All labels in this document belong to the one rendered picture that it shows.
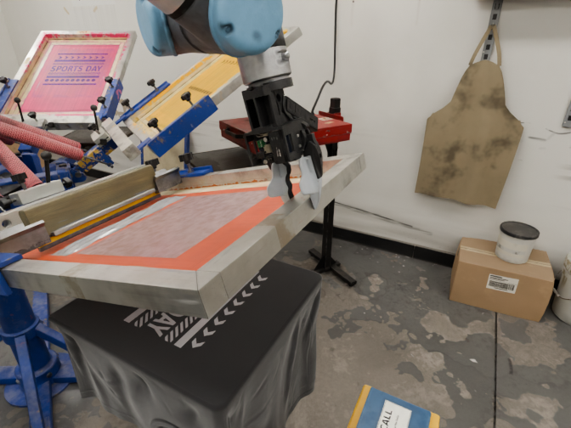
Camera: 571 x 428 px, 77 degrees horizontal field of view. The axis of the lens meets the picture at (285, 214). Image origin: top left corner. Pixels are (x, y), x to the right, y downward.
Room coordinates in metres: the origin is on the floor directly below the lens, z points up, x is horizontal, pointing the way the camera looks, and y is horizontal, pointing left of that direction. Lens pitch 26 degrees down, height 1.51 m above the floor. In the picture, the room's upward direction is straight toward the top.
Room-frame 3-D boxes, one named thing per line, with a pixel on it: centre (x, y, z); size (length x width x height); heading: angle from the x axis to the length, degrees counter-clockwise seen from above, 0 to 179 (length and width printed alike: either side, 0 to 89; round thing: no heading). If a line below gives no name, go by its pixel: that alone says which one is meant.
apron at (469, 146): (2.19, -1.14, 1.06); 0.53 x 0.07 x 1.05; 62
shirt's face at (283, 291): (0.70, 0.22, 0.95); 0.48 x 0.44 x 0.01; 62
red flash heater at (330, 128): (1.98, -0.01, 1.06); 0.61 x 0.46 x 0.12; 122
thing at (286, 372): (0.59, 0.01, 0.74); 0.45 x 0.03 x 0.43; 152
